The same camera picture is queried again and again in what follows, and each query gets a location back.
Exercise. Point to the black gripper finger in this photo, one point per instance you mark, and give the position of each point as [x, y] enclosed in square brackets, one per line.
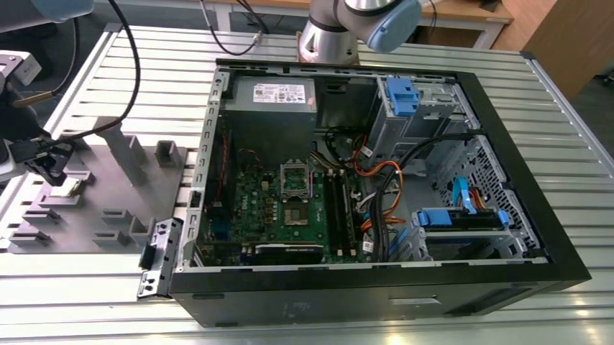
[41, 169]
[62, 161]

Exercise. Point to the silver square CPU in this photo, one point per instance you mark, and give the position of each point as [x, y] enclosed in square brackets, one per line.
[71, 190]

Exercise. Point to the thin metal locking lever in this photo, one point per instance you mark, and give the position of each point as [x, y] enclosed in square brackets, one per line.
[313, 179]

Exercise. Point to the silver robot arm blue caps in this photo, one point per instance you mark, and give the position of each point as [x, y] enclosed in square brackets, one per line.
[332, 39]

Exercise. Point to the CPU socket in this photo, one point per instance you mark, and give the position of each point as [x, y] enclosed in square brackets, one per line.
[296, 215]

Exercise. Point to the grey parts rack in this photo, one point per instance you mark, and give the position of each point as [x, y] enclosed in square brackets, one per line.
[110, 194]

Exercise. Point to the blue motherboard connector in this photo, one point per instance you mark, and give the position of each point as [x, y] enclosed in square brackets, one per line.
[221, 230]

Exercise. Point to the green motherboard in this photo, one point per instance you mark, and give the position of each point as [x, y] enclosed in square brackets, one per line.
[254, 215]

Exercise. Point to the grey power supply unit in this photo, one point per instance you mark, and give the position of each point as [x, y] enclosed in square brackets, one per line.
[288, 94]

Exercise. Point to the graphics card with fan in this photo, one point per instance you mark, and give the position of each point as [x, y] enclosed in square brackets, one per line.
[288, 251]

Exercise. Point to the black RAM slot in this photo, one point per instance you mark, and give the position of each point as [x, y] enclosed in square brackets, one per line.
[344, 212]
[337, 212]
[349, 212]
[333, 212]

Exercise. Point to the black open PC case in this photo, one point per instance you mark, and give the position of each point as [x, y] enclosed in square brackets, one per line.
[336, 294]

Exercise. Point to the blue plastic drive latch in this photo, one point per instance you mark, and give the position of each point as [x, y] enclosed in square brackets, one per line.
[401, 97]

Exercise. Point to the grey metal drive cage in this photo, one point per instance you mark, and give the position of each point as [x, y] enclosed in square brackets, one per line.
[432, 122]

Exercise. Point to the hard disk in blue carrier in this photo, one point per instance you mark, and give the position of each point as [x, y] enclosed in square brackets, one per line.
[434, 218]

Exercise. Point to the grey metal disk bay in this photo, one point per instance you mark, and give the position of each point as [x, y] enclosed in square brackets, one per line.
[461, 234]

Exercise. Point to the wooden desk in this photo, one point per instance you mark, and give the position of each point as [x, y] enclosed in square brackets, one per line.
[473, 15]

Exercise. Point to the brown wooden cabinet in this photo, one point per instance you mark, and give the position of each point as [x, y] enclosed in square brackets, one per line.
[567, 36]

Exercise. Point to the grey metal card bracket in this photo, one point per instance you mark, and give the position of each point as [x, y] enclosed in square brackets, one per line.
[163, 248]

